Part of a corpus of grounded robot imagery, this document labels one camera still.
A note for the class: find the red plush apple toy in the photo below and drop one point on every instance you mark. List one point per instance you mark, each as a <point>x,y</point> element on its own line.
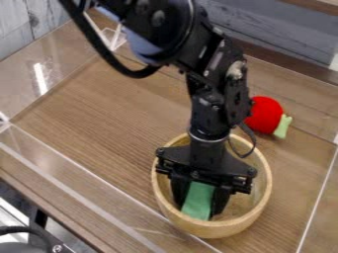
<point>267,118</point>

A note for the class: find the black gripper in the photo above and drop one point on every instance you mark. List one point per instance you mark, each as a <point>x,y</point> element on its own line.
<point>209,162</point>

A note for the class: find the brown wooden bowl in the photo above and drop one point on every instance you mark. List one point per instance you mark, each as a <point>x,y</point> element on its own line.
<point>243,209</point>

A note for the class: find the clear acrylic enclosure wall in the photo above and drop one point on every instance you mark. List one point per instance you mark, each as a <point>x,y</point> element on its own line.
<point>86,126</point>

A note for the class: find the black table clamp bracket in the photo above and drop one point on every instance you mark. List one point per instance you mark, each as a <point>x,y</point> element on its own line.
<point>38,223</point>

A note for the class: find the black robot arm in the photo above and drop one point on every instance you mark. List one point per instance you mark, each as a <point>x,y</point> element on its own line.
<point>170,33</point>

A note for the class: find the green rectangular block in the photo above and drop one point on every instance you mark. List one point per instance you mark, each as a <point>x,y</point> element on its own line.
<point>196,205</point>

